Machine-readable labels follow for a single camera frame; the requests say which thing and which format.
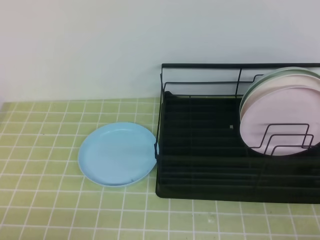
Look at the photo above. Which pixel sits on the light blue round plate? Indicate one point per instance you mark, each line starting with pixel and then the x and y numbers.
pixel 118 154

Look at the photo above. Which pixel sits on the black wire dish rack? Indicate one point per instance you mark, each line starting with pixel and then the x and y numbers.
pixel 201 154

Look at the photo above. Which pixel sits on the cream plate in rack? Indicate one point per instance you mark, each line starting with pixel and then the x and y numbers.
pixel 264 87

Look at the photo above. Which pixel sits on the pink plate in rack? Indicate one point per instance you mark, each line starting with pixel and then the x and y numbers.
pixel 284 122

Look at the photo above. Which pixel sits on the green plate in rack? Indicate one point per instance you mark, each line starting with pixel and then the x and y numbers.
pixel 278 72

